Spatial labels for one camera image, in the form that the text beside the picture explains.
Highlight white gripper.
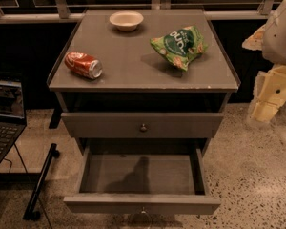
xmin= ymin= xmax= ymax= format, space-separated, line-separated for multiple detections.
xmin=242 ymin=4 xmax=286 ymax=123

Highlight green rice chip bag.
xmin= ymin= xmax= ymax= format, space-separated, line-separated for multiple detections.
xmin=150 ymin=26 xmax=208 ymax=72

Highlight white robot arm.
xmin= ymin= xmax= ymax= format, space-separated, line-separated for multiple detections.
xmin=242 ymin=0 xmax=286 ymax=122

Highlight grey drawer cabinet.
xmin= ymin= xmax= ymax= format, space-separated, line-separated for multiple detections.
xmin=46 ymin=9 xmax=241 ymax=216

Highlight open middle drawer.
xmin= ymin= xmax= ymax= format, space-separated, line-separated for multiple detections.
xmin=64 ymin=149 xmax=221 ymax=215

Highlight closed top drawer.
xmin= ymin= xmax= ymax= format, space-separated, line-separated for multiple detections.
xmin=61 ymin=113 xmax=223 ymax=138

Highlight white paper bowl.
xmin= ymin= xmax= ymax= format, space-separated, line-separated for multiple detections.
xmin=110 ymin=10 xmax=144 ymax=32

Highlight red soda can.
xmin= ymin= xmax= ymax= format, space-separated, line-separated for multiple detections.
xmin=64 ymin=52 xmax=103 ymax=79

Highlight metal window railing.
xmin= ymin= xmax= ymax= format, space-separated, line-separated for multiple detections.
xmin=0 ymin=0 xmax=286 ymax=25

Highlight black laptop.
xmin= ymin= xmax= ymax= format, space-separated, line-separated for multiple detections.
xmin=0 ymin=80 xmax=27 ymax=163

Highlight black laptop stand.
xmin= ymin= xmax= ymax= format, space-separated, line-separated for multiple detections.
xmin=0 ymin=143 xmax=60 ymax=221

